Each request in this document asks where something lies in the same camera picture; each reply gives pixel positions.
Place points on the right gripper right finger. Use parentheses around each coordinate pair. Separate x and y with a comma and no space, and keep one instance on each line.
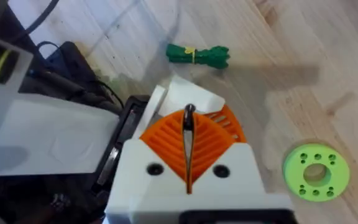
(219,149)

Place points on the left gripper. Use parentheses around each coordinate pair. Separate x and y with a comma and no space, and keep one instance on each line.
(129,118)

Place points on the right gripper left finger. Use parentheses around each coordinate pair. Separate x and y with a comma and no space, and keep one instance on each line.
(154,155)

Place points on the green toy vegetable bundle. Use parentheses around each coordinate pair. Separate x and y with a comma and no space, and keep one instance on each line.
(204,56)

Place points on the green disc with holes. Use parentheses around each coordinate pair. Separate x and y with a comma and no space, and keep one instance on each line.
(334,174)

